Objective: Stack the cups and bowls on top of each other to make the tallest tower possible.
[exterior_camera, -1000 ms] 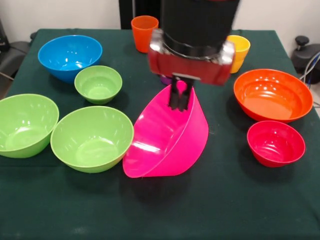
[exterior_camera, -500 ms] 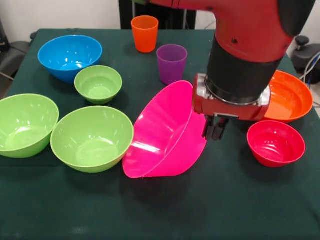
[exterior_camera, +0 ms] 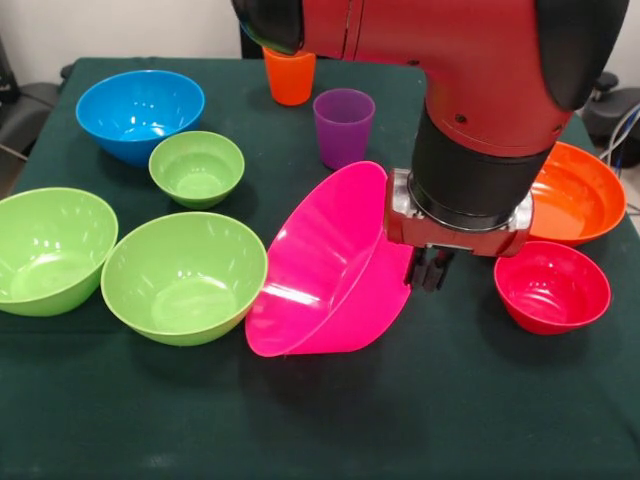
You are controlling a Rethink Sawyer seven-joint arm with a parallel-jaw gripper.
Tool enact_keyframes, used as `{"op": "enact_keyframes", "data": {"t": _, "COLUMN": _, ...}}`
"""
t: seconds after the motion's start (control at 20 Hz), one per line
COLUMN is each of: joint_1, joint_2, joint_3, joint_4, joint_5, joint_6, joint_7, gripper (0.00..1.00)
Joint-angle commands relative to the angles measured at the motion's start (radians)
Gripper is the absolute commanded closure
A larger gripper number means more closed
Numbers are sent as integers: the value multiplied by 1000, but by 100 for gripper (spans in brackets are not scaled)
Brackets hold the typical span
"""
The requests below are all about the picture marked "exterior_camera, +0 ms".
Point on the orange plastic bowl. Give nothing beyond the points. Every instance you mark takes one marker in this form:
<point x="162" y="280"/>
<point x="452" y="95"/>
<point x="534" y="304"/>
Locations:
<point x="580" y="200"/>

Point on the orange plastic cup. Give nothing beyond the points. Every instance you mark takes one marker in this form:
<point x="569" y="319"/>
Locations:
<point x="290" y="80"/>

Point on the large green plastic bowl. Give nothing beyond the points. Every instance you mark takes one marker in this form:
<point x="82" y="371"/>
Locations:
<point x="50" y="250"/>
<point x="185" y="290"/>

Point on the black equipment base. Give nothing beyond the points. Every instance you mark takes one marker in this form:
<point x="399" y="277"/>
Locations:
<point x="615" y="120"/>

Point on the purple plastic cup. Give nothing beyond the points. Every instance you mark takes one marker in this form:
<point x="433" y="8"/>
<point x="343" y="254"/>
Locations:
<point x="342" y="130"/>

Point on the small red plastic bowl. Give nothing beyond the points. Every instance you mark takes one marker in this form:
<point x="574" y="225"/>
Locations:
<point x="552" y="295"/>

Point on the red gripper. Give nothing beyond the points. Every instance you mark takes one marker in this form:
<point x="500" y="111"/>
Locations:
<point x="460" y="240"/>

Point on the blue plastic bowl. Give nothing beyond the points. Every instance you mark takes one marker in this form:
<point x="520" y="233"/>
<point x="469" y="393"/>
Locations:
<point x="140" y="110"/>

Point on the pink plastic bowl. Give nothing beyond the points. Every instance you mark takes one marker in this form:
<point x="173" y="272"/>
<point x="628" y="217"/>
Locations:
<point x="320" y="260"/>

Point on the small green plastic bowl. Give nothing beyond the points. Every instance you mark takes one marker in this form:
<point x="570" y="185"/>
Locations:
<point x="195" y="175"/>

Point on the black office chair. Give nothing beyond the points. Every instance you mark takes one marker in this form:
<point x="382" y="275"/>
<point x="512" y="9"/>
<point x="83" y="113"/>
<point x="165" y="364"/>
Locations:
<point x="30" y="110"/>

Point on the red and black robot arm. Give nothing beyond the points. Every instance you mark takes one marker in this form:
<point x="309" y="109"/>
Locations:
<point x="475" y="75"/>

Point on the dark green tablecloth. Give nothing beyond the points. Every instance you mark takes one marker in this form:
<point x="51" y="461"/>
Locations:
<point x="350" y="415"/>

